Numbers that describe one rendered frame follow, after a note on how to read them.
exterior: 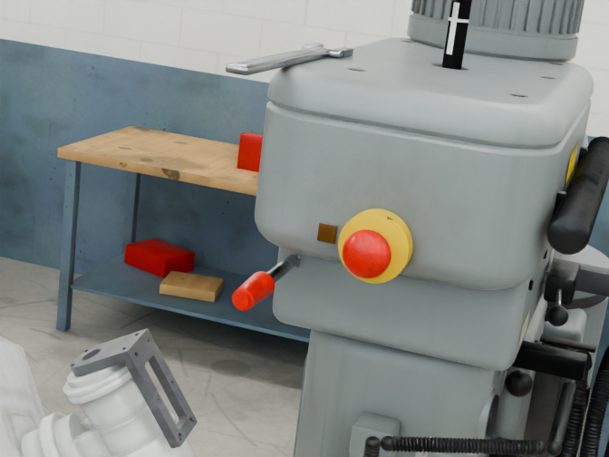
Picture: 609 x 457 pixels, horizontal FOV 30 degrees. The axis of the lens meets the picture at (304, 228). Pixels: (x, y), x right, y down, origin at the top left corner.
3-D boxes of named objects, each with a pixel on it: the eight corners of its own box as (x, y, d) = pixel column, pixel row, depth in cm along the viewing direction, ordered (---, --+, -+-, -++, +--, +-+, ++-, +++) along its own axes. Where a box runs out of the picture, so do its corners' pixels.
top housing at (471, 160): (527, 308, 93) (562, 116, 88) (230, 247, 100) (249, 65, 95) (575, 197, 136) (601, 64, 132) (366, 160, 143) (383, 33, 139)
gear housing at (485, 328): (513, 380, 104) (532, 277, 102) (265, 324, 111) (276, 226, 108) (551, 284, 135) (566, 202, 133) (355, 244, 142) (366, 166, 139)
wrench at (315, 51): (258, 78, 89) (259, 68, 89) (212, 71, 90) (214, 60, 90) (352, 55, 111) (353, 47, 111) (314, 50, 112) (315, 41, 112)
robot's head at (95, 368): (92, 479, 88) (173, 457, 85) (39, 384, 86) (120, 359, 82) (128, 434, 93) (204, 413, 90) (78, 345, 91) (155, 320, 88)
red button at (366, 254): (383, 286, 91) (391, 238, 90) (335, 276, 92) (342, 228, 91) (393, 276, 94) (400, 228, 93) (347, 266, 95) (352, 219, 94)
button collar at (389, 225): (402, 290, 94) (412, 220, 92) (333, 276, 95) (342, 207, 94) (408, 284, 95) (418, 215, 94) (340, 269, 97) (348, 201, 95)
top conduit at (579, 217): (584, 259, 93) (593, 218, 92) (534, 249, 94) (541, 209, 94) (613, 167, 135) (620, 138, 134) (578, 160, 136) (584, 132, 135)
